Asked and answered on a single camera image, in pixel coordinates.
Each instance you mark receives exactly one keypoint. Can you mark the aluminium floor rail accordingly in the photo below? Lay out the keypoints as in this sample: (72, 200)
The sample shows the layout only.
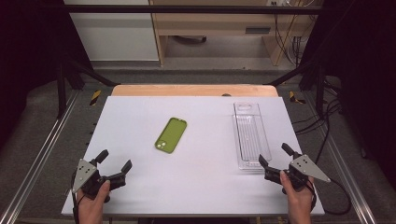
(345, 174)
(37, 155)

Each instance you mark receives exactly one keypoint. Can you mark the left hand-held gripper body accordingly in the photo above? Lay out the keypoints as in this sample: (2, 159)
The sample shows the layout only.
(83, 174)

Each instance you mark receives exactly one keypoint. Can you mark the person's left hand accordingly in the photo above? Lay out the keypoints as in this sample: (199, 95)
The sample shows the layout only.
(91, 208)

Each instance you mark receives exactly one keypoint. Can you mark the white cabinet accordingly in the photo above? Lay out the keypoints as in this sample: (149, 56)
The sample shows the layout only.
(115, 34)

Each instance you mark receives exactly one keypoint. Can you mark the green phone case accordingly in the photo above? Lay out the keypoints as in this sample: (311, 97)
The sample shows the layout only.
(171, 134)

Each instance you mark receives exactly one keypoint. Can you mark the black horizontal frame bar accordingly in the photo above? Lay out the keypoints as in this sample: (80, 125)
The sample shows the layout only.
(186, 9)

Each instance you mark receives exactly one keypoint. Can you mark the person's right hand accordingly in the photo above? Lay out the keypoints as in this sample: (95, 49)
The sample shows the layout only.
(299, 205)

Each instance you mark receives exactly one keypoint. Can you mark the clear plastic packaging tray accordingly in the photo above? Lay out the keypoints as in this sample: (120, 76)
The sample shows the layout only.
(249, 133)

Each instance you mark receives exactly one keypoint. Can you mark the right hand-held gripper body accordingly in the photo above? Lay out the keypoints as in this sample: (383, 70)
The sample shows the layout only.
(306, 168)

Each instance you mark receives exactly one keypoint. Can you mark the wooden table board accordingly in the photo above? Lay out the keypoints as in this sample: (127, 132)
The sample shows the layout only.
(193, 90)

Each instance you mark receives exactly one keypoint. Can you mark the black frame stand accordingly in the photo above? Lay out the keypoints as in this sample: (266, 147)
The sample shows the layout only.
(67, 77)
(311, 77)

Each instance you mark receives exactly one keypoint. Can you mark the yellow black floor tape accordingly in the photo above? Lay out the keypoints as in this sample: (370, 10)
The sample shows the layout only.
(294, 97)
(95, 97)

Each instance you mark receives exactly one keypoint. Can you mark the light wooden desk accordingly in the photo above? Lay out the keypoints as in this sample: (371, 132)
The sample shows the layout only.
(214, 26)

